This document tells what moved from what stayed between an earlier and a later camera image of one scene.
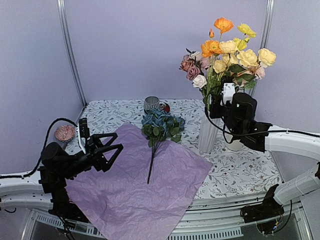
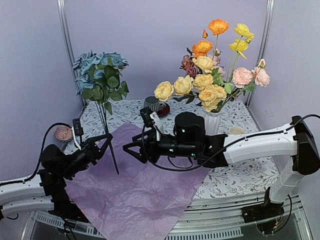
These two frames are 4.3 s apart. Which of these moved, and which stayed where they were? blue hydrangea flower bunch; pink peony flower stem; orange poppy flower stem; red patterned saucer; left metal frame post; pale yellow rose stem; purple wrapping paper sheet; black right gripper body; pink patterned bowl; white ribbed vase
Moved: black right gripper body; blue hydrangea flower bunch; pale yellow rose stem; pink peony flower stem; orange poppy flower stem
Stayed: red patterned saucer; white ribbed vase; purple wrapping paper sheet; pink patterned bowl; left metal frame post
